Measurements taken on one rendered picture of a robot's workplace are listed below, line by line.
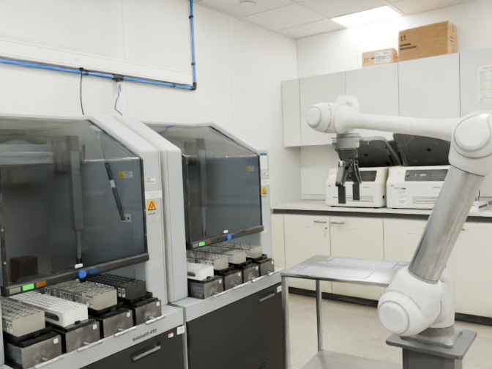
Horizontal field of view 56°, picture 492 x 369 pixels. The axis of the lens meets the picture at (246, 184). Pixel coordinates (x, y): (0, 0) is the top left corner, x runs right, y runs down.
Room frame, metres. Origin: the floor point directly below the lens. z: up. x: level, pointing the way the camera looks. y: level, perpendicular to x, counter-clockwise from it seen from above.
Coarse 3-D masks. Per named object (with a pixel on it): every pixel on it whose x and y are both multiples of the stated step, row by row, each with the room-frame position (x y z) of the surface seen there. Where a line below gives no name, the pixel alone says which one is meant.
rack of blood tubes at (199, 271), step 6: (192, 264) 2.29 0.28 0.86; (198, 264) 2.29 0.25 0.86; (204, 264) 2.28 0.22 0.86; (192, 270) 2.19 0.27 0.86; (198, 270) 2.17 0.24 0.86; (204, 270) 2.19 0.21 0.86; (210, 270) 2.22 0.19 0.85; (192, 276) 2.28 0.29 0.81; (198, 276) 2.17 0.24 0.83; (204, 276) 2.19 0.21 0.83; (210, 276) 2.22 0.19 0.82
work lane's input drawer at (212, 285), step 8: (192, 280) 2.19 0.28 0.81; (200, 280) 2.15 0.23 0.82; (208, 280) 2.16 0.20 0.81; (216, 280) 2.20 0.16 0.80; (192, 288) 2.17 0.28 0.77; (200, 288) 2.14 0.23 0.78; (208, 288) 2.15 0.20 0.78; (216, 288) 2.19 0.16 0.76; (208, 296) 2.15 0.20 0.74; (216, 296) 2.13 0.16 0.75
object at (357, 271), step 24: (312, 264) 2.38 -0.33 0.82; (336, 264) 2.35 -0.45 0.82; (360, 264) 2.33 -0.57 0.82; (384, 264) 2.31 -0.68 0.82; (408, 264) 2.29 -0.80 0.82; (288, 312) 2.25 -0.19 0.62; (288, 336) 2.24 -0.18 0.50; (288, 360) 2.23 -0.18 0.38; (312, 360) 2.45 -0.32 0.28; (336, 360) 2.44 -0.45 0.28; (360, 360) 2.42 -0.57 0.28
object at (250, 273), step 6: (246, 264) 2.44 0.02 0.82; (252, 264) 2.44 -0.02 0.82; (240, 270) 2.38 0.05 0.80; (246, 270) 2.39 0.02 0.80; (252, 270) 2.43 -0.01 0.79; (246, 276) 2.39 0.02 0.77; (252, 276) 2.43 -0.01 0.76; (258, 276) 2.48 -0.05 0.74; (246, 282) 2.39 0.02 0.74; (252, 282) 2.36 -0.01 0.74
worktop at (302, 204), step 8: (304, 200) 5.18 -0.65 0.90; (272, 208) 4.69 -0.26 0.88; (280, 208) 4.63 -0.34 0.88; (288, 208) 4.58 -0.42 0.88; (296, 208) 4.53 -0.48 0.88; (304, 208) 4.47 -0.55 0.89; (312, 208) 4.42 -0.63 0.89; (320, 208) 4.37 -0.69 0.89; (328, 208) 4.32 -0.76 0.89; (336, 208) 4.27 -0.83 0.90; (344, 208) 4.22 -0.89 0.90; (352, 208) 4.19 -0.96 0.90; (360, 208) 4.16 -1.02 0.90; (368, 208) 4.14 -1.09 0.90; (384, 208) 4.09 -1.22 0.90; (400, 208) 4.04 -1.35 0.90; (408, 208) 4.01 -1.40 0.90; (488, 216) 3.51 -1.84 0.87
